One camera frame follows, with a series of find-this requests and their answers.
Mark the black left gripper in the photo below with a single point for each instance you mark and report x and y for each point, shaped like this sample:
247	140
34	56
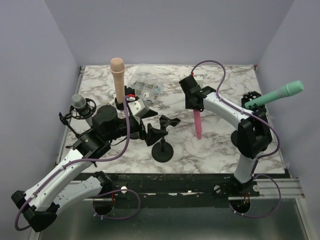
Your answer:
153	135

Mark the black desk mic stand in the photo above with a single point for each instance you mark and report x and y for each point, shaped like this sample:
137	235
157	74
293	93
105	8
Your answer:
163	151
130	92

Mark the clear plastic parts box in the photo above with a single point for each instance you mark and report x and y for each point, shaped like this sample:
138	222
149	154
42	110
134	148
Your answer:
148	82

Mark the beige microphone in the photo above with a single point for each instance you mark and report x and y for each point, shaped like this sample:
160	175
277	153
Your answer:
117	68

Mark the teal microphone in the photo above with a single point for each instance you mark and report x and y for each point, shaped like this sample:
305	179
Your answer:
287	90

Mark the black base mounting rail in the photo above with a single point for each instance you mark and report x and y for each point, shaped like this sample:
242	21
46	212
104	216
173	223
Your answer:
164	190

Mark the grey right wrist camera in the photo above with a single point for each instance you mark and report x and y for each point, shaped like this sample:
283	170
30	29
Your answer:
199	79

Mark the black shock mount stand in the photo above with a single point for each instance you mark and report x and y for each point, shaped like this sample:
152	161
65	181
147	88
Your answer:
252	136
72	114

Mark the silver condenser microphone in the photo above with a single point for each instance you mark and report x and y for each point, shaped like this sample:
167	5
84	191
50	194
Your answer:
81	106

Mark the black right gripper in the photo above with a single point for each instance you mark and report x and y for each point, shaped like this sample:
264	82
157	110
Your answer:
188	106

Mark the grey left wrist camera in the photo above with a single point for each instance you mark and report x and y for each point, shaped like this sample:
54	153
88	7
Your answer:
138	108

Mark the black right shock mount stand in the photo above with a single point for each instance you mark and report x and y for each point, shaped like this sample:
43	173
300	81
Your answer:
252	136

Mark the small white cylinder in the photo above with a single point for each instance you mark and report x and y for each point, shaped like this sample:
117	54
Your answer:
111	93

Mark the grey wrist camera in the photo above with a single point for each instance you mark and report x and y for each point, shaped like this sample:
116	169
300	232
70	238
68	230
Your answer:
199	79
138	108

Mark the pink microphone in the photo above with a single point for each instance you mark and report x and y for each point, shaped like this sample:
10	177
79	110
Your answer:
197	123

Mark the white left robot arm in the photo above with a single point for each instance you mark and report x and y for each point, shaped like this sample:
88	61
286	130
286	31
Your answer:
107	140

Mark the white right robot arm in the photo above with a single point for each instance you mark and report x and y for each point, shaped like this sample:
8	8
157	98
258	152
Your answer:
232	113

